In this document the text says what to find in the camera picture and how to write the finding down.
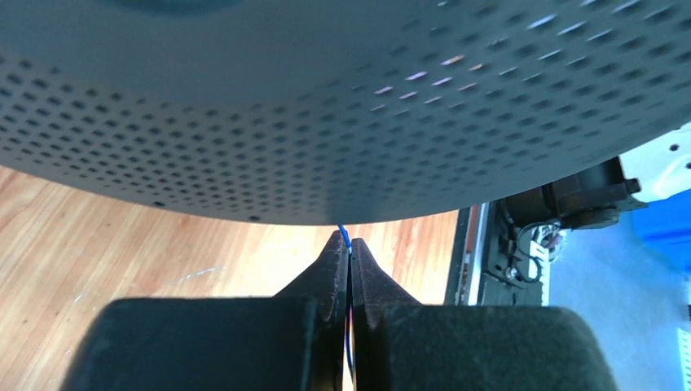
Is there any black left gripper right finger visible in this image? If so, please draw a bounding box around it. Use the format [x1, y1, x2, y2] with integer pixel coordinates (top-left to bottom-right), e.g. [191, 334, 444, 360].
[350, 239, 617, 390]

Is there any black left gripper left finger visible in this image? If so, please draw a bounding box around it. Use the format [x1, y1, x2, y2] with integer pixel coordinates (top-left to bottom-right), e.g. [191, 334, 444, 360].
[61, 231, 350, 390]

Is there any thin blue cable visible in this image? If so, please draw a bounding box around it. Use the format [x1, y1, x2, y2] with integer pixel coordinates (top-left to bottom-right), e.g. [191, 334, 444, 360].
[337, 224, 354, 379]

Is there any dark grey filament spool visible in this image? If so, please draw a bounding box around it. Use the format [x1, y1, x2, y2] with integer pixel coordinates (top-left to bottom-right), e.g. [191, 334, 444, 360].
[1, 1, 690, 225]

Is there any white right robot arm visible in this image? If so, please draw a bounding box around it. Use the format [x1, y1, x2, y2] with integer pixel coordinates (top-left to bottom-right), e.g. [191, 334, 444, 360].
[499, 123, 690, 230]

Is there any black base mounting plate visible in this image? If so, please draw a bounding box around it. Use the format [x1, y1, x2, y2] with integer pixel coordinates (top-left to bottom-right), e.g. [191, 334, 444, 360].
[443, 202, 567, 306]

